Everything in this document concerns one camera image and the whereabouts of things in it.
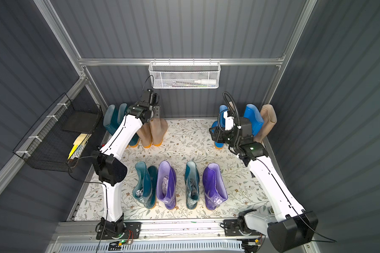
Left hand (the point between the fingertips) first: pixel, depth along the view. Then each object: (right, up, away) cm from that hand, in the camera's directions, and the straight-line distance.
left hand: (154, 109), depth 87 cm
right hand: (+33, -12, -14) cm, 38 cm away
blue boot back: (+39, +1, +4) cm, 39 cm away
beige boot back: (0, -10, +12) cm, 15 cm away
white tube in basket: (+29, +17, +6) cm, 35 cm away
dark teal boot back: (-23, -5, 0) cm, 23 cm away
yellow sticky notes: (-33, -17, -12) cm, 40 cm away
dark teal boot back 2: (-19, -2, 0) cm, 19 cm away
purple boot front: (+30, -36, -27) cm, 54 cm away
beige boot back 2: (+63, -6, -2) cm, 64 cm away
